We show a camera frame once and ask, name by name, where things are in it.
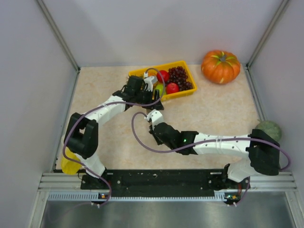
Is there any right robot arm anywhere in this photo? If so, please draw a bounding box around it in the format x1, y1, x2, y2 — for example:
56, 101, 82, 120
149, 123, 280, 182

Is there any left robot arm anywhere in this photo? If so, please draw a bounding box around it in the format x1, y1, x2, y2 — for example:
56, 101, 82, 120
63, 76, 163, 180

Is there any green pear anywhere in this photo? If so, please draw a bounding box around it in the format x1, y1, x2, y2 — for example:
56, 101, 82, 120
154, 84, 166, 96

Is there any red apple front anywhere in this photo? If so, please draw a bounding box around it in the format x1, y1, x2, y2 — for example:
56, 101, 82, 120
166, 83, 180, 95

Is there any red apple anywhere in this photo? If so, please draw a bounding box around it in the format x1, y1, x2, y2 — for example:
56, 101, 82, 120
157, 70, 170, 83
166, 83, 180, 95

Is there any toy pineapple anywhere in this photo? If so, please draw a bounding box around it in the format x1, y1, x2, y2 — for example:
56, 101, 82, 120
142, 72, 158, 87

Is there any yellow plastic tray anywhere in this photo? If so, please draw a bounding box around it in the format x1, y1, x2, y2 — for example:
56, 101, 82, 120
128, 60, 198, 103

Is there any red apple back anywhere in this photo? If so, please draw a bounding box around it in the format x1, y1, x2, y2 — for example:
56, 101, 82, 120
157, 70, 170, 83

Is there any purple grape bunch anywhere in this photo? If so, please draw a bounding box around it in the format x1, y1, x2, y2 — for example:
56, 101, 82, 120
165, 66, 193, 92

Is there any orange pumpkin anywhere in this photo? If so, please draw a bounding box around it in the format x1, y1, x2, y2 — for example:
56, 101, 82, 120
201, 50, 241, 85

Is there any yellow mesh bag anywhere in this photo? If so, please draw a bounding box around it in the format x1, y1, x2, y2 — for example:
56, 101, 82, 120
61, 147, 82, 175

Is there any green melon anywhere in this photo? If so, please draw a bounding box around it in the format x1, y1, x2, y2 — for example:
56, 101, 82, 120
255, 120, 282, 142

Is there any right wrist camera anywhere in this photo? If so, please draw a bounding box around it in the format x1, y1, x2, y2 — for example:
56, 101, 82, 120
145, 109, 164, 129

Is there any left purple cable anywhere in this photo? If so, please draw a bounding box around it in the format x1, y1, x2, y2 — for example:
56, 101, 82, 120
62, 68, 166, 207

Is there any purple cable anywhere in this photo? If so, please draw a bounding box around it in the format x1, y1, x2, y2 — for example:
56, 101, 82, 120
132, 112, 292, 171
62, 68, 166, 207

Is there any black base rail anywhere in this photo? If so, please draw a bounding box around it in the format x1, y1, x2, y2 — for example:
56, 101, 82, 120
80, 169, 247, 198

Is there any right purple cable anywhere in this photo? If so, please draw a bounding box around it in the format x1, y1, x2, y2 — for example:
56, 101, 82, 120
132, 112, 292, 171

